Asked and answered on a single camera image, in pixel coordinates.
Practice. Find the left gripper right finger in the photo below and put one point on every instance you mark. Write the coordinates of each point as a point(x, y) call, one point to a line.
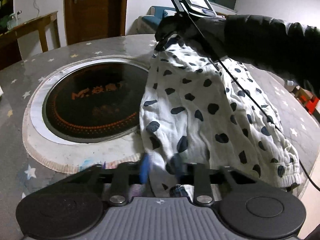
point(193, 181)

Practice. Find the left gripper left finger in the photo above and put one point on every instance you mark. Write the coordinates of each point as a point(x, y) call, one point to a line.
point(124, 176)

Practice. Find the white blue-spotted pants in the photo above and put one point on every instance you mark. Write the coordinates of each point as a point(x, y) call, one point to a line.
point(213, 114)

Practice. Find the display unit on gripper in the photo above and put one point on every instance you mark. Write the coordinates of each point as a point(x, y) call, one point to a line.
point(196, 8)

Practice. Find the blue sofa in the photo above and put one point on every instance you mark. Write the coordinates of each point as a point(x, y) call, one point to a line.
point(148, 24)

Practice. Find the round black induction cooktop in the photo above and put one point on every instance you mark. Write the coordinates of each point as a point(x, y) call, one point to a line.
point(91, 101)

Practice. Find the dark wooden door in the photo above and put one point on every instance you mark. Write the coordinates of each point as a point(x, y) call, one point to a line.
point(87, 20)

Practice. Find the red plastic stool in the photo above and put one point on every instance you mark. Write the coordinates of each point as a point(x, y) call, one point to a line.
point(308, 100)

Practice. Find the glass jar on table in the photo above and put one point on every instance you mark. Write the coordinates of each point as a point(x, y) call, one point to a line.
point(13, 20)

